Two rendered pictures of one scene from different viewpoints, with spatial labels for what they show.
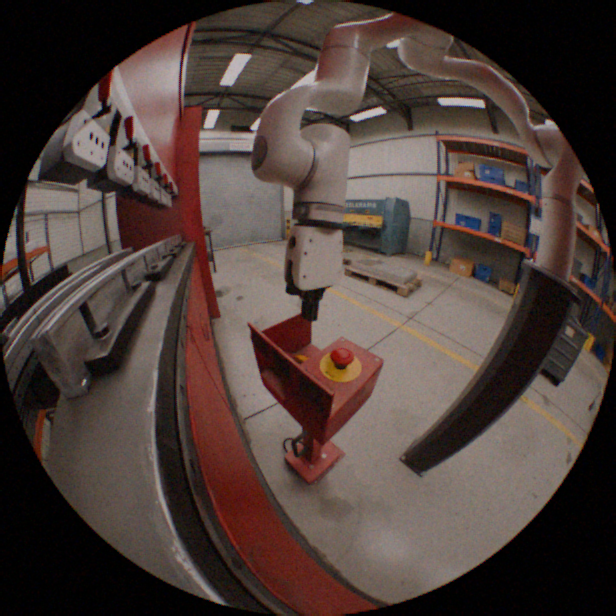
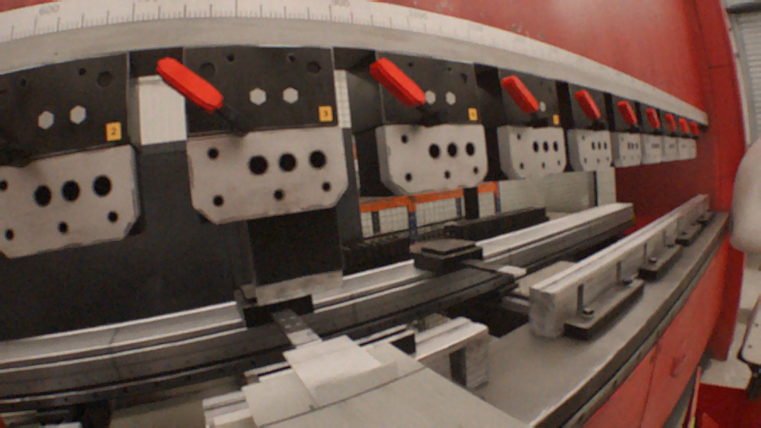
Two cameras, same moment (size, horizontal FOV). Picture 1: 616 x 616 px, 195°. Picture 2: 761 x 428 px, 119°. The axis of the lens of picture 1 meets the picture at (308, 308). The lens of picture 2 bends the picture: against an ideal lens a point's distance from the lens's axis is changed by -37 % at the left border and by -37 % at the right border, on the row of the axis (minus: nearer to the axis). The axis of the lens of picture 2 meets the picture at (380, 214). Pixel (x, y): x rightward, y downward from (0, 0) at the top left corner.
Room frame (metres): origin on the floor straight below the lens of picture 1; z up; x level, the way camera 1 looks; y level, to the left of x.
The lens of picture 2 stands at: (-0.24, -0.30, 1.20)
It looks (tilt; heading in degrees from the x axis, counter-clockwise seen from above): 6 degrees down; 92
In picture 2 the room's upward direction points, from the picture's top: 6 degrees counter-clockwise
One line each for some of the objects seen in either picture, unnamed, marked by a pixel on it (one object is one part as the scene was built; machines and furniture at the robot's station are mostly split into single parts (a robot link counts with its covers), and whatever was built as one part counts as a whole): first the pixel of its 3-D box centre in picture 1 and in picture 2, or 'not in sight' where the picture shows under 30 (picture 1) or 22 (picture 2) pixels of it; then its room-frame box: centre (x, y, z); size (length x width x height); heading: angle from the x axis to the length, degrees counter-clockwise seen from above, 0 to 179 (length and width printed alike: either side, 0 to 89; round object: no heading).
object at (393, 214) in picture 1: (361, 223); not in sight; (6.43, -1.89, 0.87); 3.02 x 1.35 x 1.75; 35
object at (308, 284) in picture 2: not in sight; (295, 253); (-0.35, 0.07, 1.13); 0.10 x 0.02 x 0.10; 32
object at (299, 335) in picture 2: not in sight; (282, 311); (-0.43, 0.21, 1.01); 0.26 x 0.12 x 0.05; 122
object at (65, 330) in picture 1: (159, 252); (667, 232); (0.72, 0.73, 0.92); 1.67 x 0.06 x 0.10; 32
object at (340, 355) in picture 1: (341, 360); not in sight; (0.21, -0.06, 0.79); 0.04 x 0.04 x 0.04
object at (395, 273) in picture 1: (385, 269); not in sight; (2.85, -1.34, 0.20); 1.01 x 0.63 x 0.12; 39
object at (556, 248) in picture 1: (557, 242); not in sight; (0.18, -0.60, 1.09); 0.19 x 0.19 x 0.18
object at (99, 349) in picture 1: (126, 313); (609, 305); (0.20, 0.34, 0.89); 0.30 x 0.05 x 0.03; 32
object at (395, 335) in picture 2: not in sight; (340, 362); (-0.32, 0.09, 0.99); 0.20 x 0.03 x 0.03; 32
